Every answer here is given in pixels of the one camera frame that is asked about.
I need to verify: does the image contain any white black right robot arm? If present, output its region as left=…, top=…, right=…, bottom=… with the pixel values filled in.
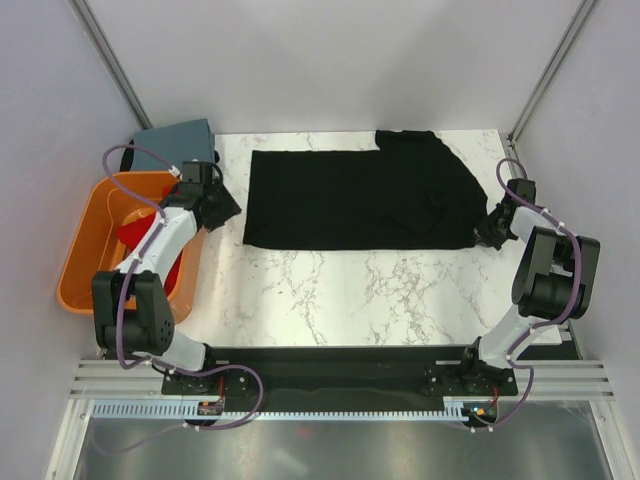
left=457, top=206, right=601, bottom=395

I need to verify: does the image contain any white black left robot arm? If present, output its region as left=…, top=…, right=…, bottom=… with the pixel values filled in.
left=91, top=179, right=241, bottom=393

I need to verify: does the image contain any folded grey blue t shirt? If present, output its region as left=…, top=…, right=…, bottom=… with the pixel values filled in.
left=133, top=118, right=219, bottom=167

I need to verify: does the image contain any red t shirt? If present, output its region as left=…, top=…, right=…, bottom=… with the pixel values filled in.
left=112, top=190, right=156, bottom=269

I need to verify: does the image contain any orange plastic basket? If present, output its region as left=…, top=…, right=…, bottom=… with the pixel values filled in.
left=57, top=179, right=205, bottom=323

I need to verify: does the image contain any aluminium base extrusion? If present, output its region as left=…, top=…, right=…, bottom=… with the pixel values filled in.
left=69, top=360, right=614, bottom=401

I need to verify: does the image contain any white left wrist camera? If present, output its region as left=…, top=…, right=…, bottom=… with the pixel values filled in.
left=168, top=160, right=217, bottom=186

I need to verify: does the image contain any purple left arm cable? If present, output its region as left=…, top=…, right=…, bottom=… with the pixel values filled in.
left=89, top=144, right=266, bottom=456

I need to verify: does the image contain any black mounting rail plate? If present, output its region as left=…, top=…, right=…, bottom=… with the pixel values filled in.
left=162, top=346, right=518, bottom=410

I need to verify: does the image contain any white slotted cable duct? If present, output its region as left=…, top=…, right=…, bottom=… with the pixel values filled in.
left=91, top=399, right=495, bottom=421

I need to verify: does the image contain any aluminium frame post left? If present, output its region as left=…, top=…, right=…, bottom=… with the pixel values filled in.
left=68, top=0, right=153, bottom=130

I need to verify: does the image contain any aluminium frame post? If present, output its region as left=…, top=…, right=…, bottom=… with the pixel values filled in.
left=68, top=0, right=153, bottom=130
left=506, top=0, right=600, bottom=147

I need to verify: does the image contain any aluminium frame post right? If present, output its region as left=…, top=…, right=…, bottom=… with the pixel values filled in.
left=506, top=0, right=600, bottom=147

